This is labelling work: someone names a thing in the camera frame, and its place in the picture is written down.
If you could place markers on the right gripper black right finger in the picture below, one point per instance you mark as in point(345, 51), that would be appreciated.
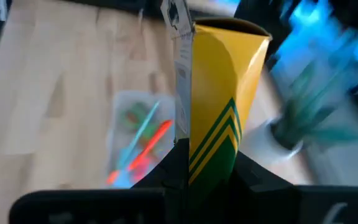
point(291, 205)

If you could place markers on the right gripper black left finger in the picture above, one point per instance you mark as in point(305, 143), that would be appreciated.
point(89, 208)

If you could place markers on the green scissors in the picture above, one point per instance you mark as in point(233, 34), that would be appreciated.
point(127, 124)

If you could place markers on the red orange pen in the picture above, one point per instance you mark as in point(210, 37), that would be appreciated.
point(154, 138)

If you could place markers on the yellow green crayon box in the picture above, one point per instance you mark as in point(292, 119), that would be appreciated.
point(216, 77)

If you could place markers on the white round plant pot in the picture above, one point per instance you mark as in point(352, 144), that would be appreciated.
point(259, 146)

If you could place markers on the green snake plant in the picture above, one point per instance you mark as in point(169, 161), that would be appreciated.
point(300, 124)

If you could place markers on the clear plastic storage box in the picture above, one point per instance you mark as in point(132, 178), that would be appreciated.
point(117, 124)

